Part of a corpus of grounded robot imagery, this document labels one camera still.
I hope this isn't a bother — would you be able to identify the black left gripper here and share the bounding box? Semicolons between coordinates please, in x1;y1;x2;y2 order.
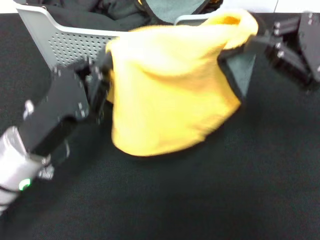
18;51;113;166

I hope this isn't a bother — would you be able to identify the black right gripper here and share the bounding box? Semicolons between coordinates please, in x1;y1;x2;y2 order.
249;11;320;87

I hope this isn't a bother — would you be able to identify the yellow towel with black trim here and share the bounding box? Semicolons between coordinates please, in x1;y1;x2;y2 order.
104;8;260;158

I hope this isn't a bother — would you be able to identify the grey perforated storage basket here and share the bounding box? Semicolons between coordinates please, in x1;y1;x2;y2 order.
13;0;223;68

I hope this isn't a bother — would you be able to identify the grey towel with black trim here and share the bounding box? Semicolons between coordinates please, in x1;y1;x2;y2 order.
136;0;223;25

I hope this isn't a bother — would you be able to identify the black cloth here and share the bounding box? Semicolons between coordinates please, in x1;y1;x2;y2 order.
26;0;156;32

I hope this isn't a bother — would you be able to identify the silver wrist plug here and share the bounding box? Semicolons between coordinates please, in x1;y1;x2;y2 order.
23;99;35;121

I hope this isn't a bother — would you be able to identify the grey cable with ribbed plug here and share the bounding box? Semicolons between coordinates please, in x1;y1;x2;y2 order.
37;154;55;180

